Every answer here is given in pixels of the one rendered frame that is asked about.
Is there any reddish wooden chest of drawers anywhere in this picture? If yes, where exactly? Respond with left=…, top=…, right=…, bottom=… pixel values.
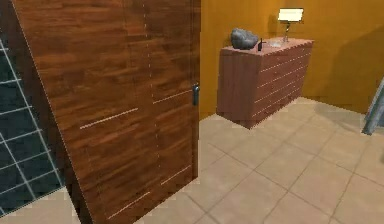
left=216, top=37, right=315, bottom=130

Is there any brown wooden room door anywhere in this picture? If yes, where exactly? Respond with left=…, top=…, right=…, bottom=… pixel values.
left=7, top=0, right=202, bottom=224

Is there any grey rock shaped object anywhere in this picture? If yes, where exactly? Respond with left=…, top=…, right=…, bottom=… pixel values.
left=230, top=27, right=260, bottom=51

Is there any table lamp with pale shade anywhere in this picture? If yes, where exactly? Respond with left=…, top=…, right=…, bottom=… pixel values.
left=277, top=7, right=305, bottom=44

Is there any grey blue furniture leg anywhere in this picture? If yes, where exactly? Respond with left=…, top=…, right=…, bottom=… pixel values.
left=362, top=77, right=384, bottom=136

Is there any dark metal door handle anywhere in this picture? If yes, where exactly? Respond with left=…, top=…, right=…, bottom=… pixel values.
left=192, top=83, right=201, bottom=107

